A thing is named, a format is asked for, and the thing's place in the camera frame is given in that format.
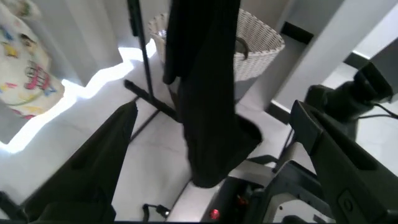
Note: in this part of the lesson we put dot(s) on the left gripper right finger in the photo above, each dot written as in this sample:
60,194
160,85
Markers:
357,180

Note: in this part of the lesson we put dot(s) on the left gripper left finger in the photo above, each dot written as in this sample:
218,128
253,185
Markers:
87,177

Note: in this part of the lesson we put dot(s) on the cream printed garment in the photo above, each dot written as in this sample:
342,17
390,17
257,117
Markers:
28,77

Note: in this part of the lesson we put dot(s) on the black garment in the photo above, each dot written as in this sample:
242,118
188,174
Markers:
205,93

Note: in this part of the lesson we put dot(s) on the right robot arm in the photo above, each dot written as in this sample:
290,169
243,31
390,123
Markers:
348,96

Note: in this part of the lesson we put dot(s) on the black clothes rack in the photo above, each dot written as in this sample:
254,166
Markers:
141,46

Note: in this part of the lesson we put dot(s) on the white laundry basket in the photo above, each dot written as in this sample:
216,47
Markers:
258,53

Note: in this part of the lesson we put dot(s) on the white curtain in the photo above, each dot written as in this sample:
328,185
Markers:
87,37

